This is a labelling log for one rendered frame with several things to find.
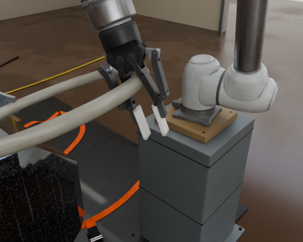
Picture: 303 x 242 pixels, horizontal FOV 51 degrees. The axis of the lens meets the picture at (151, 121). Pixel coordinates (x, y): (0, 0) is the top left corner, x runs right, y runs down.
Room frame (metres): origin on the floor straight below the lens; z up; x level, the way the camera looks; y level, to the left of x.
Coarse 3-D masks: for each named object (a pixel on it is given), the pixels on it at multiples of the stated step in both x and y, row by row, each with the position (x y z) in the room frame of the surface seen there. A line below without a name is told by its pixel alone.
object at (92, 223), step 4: (92, 220) 1.33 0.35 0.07; (88, 224) 1.30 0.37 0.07; (92, 224) 1.30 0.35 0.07; (88, 228) 1.28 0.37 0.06; (92, 228) 1.28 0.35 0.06; (96, 228) 1.29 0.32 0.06; (88, 232) 1.26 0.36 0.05; (92, 232) 1.26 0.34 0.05; (96, 232) 1.26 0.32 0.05; (88, 236) 1.25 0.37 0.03; (92, 236) 1.23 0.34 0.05; (96, 236) 1.24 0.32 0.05; (100, 236) 1.24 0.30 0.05; (92, 240) 1.21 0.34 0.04; (96, 240) 1.22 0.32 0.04; (100, 240) 1.23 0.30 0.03
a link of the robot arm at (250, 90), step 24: (240, 0) 1.08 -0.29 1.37; (264, 0) 1.05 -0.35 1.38; (240, 24) 1.09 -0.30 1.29; (264, 24) 1.09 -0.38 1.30; (240, 48) 1.11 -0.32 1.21; (240, 72) 1.13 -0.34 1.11; (264, 72) 1.13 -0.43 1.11; (216, 96) 1.18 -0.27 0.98; (240, 96) 1.12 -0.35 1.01; (264, 96) 1.10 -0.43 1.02
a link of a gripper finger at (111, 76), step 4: (100, 68) 0.60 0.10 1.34; (104, 68) 0.60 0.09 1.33; (100, 72) 0.60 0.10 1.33; (104, 72) 0.60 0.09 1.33; (112, 72) 0.61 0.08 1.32; (104, 76) 0.60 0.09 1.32; (108, 76) 0.59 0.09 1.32; (112, 76) 0.60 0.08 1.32; (108, 80) 0.59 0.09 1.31; (112, 80) 0.59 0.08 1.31; (116, 80) 0.61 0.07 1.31; (108, 84) 0.59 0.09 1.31; (112, 84) 0.59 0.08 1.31; (116, 84) 0.60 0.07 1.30; (112, 88) 0.59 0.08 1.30; (120, 104) 0.58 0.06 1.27; (120, 108) 0.58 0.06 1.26
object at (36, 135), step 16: (80, 80) 0.85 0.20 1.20; (96, 80) 0.84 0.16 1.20; (128, 80) 0.56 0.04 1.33; (32, 96) 0.82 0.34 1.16; (48, 96) 0.84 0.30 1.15; (112, 96) 0.50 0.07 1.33; (128, 96) 0.52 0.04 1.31; (0, 112) 0.75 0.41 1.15; (80, 112) 0.45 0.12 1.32; (96, 112) 0.46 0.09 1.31; (32, 128) 0.43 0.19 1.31; (48, 128) 0.42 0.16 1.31; (64, 128) 0.43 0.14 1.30; (0, 144) 0.41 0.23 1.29; (16, 144) 0.41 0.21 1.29; (32, 144) 0.41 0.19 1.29
